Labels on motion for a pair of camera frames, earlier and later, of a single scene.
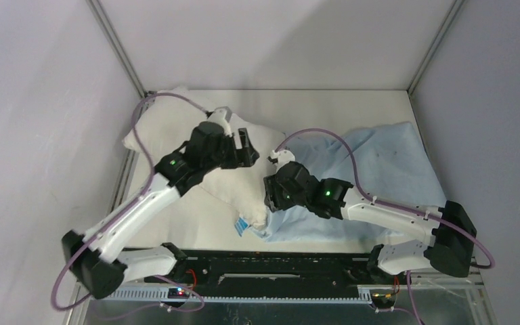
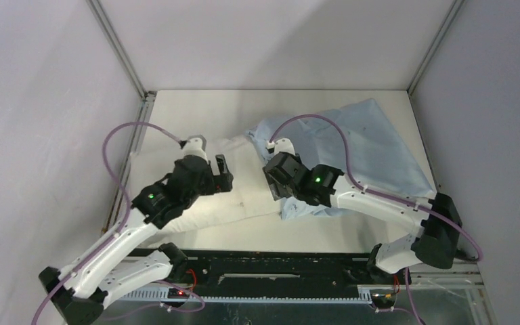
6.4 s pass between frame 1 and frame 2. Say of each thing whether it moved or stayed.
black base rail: stayed
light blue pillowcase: moved
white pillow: moved
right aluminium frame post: stayed
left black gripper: moved
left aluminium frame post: stayed
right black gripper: stayed
